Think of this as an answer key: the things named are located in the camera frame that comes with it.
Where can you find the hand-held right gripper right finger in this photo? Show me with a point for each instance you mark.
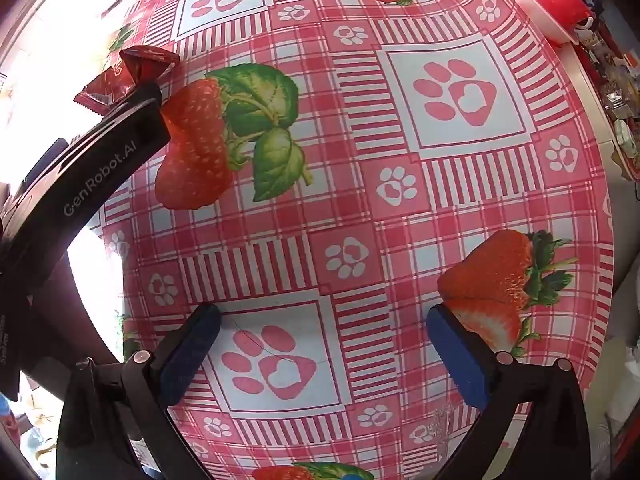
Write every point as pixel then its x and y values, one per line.
pixel 457 360

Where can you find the white plastic basin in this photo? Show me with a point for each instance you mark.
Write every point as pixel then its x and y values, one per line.
pixel 530 5

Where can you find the cluttered side shelf items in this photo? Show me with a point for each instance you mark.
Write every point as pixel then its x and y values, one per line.
pixel 617 105

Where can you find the red snack packet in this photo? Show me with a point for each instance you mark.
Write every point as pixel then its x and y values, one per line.
pixel 117 77

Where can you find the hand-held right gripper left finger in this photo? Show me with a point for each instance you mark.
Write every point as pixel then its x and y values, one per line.
pixel 191 347

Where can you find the strawberry paw print tablecloth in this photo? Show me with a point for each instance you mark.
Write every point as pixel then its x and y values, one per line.
pixel 350 185

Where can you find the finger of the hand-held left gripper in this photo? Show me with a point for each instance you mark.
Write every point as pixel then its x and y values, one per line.
pixel 147 92

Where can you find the white cup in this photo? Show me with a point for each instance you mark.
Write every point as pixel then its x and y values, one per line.
pixel 585 24

